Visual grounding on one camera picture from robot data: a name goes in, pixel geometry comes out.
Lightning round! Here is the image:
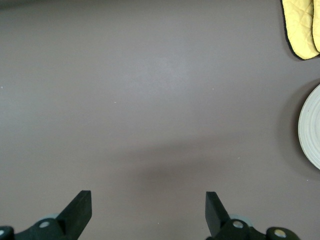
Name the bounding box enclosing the round wooden plate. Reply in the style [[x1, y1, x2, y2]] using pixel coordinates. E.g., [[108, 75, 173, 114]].
[[297, 83, 320, 171]]

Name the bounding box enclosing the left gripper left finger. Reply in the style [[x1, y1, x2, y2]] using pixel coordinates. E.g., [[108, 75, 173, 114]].
[[0, 190, 92, 240]]

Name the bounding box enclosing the brown table cover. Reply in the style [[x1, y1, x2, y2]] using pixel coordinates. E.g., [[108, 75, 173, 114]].
[[0, 0, 320, 240]]

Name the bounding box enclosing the yellow quilted oven mitt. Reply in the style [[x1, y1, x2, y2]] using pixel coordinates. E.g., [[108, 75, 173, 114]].
[[281, 0, 320, 60], [312, 0, 320, 54]]

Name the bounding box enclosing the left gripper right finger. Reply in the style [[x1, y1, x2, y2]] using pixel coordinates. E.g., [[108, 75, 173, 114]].
[[205, 191, 301, 240]]

